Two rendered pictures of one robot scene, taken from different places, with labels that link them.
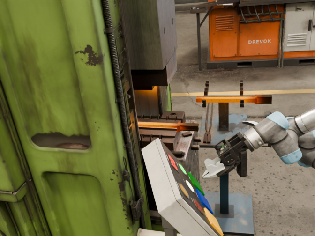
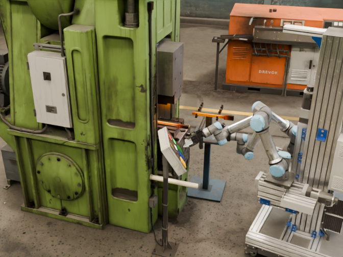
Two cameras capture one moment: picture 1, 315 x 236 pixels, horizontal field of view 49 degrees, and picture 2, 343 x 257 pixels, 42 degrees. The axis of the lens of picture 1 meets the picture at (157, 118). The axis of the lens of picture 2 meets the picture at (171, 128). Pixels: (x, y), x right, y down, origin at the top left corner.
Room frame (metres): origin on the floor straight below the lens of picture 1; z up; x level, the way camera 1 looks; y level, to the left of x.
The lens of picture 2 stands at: (-2.24, -0.12, 2.93)
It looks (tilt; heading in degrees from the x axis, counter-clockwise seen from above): 28 degrees down; 1
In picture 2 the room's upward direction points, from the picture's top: straight up
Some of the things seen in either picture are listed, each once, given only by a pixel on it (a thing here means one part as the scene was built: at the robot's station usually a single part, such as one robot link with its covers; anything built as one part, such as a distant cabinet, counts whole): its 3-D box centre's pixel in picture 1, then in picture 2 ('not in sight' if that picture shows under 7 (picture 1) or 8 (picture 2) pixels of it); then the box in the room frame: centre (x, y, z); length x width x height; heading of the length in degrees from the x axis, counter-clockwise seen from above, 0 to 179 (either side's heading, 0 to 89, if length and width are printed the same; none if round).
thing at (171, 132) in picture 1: (137, 133); (156, 127); (1.54, 0.11, 0.96); 0.42 x 0.20 x 0.09; 73
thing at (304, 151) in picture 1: (308, 155); (241, 148); (1.31, -0.68, 0.88); 0.11 x 0.08 x 0.11; 22
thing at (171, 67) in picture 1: (128, 67); (155, 92); (1.54, 0.11, 1.32); 0.42 x 0.20 x 0.10; 73
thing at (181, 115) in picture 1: (173, 119); (177, 122); (1.67, -0.09, 0.95); 0.12 x 0.08 x 0.06; 73
